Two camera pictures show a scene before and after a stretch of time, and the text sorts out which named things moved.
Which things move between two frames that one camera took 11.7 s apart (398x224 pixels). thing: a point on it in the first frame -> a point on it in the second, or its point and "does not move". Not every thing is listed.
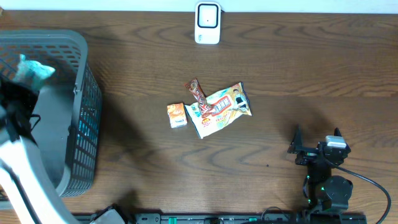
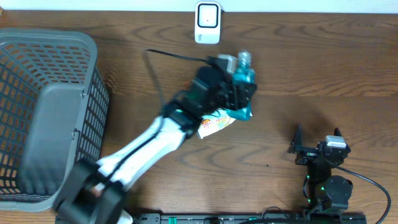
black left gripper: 18,92 -> 238,93
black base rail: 229,218 does not move
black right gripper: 296,145 does not move
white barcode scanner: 208,22 does not move
